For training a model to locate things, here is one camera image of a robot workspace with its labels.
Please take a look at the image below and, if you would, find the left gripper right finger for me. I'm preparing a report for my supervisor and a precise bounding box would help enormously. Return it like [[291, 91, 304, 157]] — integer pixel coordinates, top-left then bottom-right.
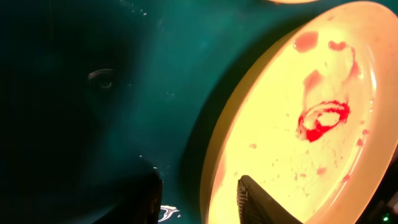
[[236, 175, 302, 224]]

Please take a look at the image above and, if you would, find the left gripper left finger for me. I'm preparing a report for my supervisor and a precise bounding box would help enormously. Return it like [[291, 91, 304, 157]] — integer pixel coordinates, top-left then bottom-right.
[[93, 168, 163, 224]]

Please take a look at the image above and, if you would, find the yellow-green plate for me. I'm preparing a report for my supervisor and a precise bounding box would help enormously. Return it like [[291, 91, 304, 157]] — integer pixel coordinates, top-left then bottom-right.
[[267, 0, 318, 4], [200, 1, 397, 223]]

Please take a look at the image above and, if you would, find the teal plastic tray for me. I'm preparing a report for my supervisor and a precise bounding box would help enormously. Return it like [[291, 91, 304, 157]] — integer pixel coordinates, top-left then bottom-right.
[[0, 0, 398, 224]]

